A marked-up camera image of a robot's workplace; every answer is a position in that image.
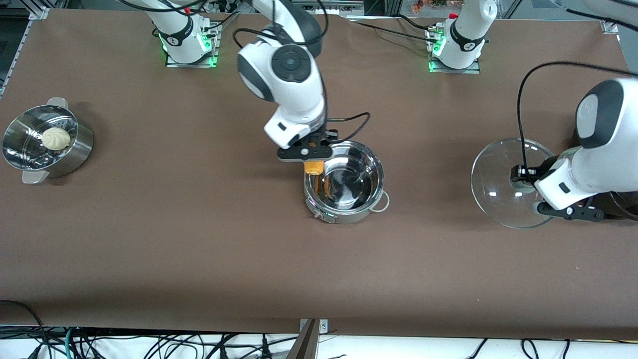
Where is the glass pot lid with knob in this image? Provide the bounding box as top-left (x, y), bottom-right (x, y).
top-left (471, 138), bottom-right (557, 230)

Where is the black cable on table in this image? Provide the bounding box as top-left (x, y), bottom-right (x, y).
top-left (349, 20), bottom-right (439, 45)
top-left (391, 14), bottom-right (439, 33)

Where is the white steamed bun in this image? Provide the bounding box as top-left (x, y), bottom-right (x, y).
top-left (41, 127), bottom-right (71, 150)

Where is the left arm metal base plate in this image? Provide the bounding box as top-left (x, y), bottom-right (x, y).
top-left (429, 27), bottom-right (480, 74)

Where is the black round appliance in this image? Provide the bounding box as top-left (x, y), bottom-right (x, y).
top-left (591, 189), bottom-right (638, 221)

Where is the steel steamer pot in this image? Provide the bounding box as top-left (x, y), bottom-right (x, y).
top-left (2, 97), bottom-right (94, 184)

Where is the brown slanted beam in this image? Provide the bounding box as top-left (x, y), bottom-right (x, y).
top-left (285, 319), bottom-right (319, 359)

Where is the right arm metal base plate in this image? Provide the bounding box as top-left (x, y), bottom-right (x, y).
top-left (165, 22), bottom-right (219, 68)

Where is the black looped floor cable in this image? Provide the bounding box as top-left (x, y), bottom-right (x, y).
top-left (0, 299), bottom-right (53, 359)

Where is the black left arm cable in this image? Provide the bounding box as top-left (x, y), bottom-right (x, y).
top-left (517, 61), bottom-right (638, 174)

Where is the steel pot with grey handles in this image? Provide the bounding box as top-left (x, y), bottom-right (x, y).
top-left (303, 140), bottom-right (390, 224)

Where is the metal box behind table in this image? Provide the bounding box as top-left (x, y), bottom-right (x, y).
top-left (319, 0), bottom-right (364, 15)

